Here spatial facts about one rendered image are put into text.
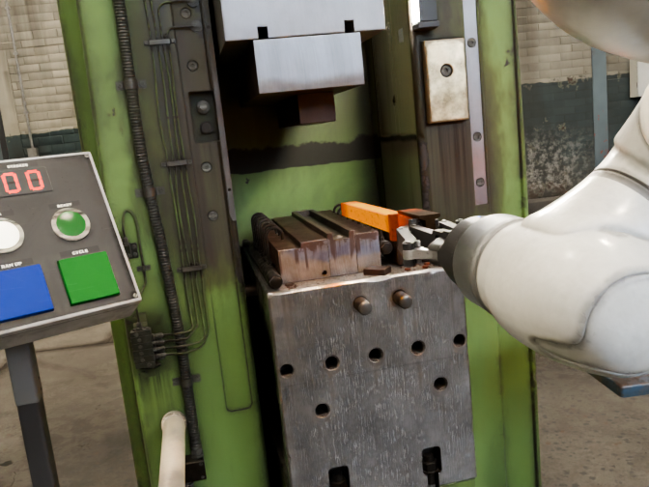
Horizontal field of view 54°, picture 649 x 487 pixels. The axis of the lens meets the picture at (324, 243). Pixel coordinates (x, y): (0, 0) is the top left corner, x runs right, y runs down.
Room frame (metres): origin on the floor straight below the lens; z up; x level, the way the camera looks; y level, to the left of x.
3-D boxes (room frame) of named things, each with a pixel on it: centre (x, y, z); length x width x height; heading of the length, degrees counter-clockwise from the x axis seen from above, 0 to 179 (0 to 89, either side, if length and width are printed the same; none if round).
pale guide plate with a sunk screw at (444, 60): (1.40, -0.29, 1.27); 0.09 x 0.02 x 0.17; 101
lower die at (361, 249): (1.42, 0.03, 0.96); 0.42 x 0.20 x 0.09; 11
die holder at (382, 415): (1.44, -0.02, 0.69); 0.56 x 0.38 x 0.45; 11
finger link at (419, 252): (0.64, -0.11, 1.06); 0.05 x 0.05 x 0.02; 16
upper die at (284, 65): (1.42, 0.03, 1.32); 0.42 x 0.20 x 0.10; 11
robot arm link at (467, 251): (0.56, -0.16, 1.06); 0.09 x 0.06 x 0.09; 101
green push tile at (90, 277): (0.98, 0.37, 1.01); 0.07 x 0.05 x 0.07; 126
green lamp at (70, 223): (1.02, 0.40, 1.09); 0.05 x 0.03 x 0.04; 101
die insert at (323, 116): (1.47, 0.02, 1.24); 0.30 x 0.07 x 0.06; 11
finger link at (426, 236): (0.70, -0.12, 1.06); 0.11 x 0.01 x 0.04; 16
